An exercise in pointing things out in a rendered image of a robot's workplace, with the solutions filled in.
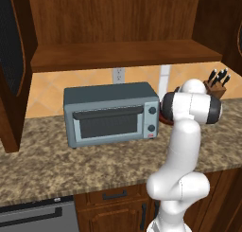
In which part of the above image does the dark red bowl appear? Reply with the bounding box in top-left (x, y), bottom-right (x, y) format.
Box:
top-left (158, 97), bottom-right (175, 127)

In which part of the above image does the wooden cabinet door mesh panel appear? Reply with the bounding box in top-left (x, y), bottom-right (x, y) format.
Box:
top-left (0, 0), bottom-right (39, 154)

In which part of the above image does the wooden cabinet door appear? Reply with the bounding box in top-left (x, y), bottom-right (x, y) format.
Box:
top-left (221, 0), bottom-right (242, 77)

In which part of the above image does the toaster oven glass door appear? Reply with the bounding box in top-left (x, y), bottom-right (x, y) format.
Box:
top-left (72, 105), bottom-right (146, 144)

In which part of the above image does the grey-blue toaster oven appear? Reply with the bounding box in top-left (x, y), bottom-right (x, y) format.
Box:
top-left (63, 81), bottom-right (161, 149)

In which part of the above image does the wooden drawer front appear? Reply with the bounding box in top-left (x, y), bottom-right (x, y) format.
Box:
top-left (84, 184), bottom-right (149, 209)

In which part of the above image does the brown wooden knife block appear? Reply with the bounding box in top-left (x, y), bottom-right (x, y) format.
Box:
top-left (202, 80), bottom-right (228, 100)

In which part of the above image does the grey dishwasher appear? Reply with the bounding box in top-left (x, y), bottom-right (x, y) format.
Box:
top-left (0, 197), bottom-right (80, 232)

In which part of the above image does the dark toaster oven door handle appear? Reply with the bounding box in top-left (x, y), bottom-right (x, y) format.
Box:
top-left (72, 105), bottom-right (145, 120)

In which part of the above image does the white wall outlet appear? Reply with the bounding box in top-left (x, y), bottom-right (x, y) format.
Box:
top-left (112, 66), bottom-right (126, 84)

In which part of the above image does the open wooden wall cabinet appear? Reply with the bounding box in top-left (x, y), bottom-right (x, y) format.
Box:
top-left (12, 0), bottom-right (242, 74)

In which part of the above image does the black drawer handle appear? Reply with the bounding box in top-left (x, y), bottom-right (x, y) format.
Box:
top-left (101, 189), bottom-right (129, 201)

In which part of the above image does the black cupboard door handle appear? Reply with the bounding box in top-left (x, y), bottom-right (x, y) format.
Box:
top-left (139, 203), bottom-right (147, 231)

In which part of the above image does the black dishwasher handle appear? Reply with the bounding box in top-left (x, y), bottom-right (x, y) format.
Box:
top-left (0, 206), bottom-right (63, 228)

